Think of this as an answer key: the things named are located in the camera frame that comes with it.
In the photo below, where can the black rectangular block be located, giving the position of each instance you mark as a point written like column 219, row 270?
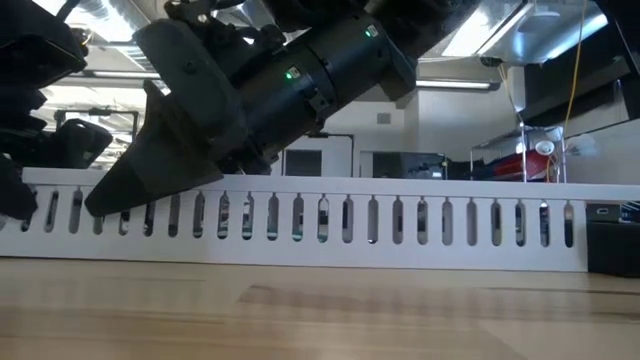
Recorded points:
column 615, row 250

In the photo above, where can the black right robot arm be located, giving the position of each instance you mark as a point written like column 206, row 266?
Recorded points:
column 360, row 50

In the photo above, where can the white lamp head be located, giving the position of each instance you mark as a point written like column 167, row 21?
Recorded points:
column 545, row 146

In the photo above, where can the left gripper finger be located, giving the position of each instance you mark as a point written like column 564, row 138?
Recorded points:
column 82, row 142
column 35, row 45

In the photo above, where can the dark window panel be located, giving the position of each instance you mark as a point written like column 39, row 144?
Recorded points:
column 410, row 165

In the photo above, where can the red storage bin rack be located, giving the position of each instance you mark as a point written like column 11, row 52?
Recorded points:
column 515, row 167

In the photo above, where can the grey device box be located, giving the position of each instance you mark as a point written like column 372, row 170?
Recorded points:
column 602, row 211

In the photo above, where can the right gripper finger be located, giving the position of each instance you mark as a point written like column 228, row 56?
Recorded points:
column 175, row 125

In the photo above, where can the ceiling light strip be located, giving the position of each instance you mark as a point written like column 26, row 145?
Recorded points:
column 450, row 84
column 125, row 74

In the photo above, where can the grey wall vent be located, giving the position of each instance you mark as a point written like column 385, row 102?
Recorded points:
column 383, row 118

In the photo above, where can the metal shelf rack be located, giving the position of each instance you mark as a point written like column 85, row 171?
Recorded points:
column 524, row 160

